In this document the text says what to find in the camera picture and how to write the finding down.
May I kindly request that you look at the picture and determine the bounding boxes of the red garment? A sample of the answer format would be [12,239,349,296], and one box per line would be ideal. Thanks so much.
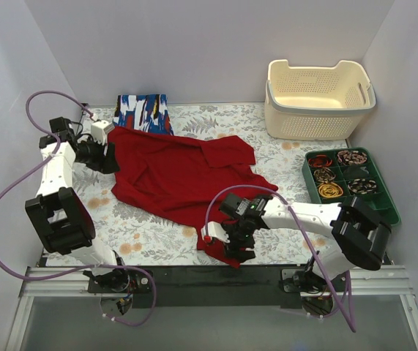
[106,126,280,270]

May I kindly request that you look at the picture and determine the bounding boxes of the blue patterned trousers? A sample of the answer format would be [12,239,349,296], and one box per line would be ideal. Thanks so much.
[113,94,173,135]

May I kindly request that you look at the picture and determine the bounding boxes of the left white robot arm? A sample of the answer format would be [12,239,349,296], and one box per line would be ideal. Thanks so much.
[25,117,130,293]

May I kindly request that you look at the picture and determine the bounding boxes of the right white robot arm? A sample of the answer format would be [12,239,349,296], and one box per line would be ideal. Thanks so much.
[206,193,392,293]

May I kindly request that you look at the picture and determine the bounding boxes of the cream plastic laundry basket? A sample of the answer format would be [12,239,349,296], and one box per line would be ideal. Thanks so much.
[264,59,376,140]

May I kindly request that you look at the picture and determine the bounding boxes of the yellow rolled belt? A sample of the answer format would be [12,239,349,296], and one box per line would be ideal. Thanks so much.
[318,182,344,199]

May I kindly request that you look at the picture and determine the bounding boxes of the dark brown rolled belt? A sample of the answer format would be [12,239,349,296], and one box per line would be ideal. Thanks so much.
[313,167,336,183]

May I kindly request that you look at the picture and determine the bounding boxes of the green compartment tray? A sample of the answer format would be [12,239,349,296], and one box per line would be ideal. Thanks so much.
[302,147,401,227]

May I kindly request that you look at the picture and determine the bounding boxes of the red black rolled belt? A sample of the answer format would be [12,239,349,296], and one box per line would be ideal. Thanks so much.
[308,154,333,168]

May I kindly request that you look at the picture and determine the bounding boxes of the black spotted rolled belt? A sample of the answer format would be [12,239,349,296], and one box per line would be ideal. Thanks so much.
[347,178,378,195]

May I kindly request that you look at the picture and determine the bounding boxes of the brown patterned rolled belt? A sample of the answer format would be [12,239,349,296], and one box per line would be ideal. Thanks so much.
[336,150,368,166]

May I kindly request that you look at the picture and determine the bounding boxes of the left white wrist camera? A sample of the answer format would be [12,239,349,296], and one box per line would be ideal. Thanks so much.
[90,120,115,146]

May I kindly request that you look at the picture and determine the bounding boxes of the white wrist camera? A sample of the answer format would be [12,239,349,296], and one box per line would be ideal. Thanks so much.
[201,222,230,244]
[90,120,115,146]

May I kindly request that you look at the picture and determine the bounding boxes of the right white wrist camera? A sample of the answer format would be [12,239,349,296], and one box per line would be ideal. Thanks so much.
[201,222,230,244]

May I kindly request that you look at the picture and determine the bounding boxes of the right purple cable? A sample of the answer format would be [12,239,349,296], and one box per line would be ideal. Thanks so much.
[206,184,358,333]

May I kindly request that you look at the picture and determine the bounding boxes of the purple cable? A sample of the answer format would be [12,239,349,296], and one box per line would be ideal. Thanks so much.
[0,90,157,327]
[206,184,358,333]

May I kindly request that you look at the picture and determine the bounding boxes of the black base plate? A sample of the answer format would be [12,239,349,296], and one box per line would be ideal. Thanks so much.
[87,265,351,310]

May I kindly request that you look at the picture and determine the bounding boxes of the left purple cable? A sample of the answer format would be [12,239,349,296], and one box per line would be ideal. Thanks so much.
[0,90,157,327]

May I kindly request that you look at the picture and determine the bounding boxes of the aluminium rail frame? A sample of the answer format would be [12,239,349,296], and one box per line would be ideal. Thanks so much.
[22,265,414,297]

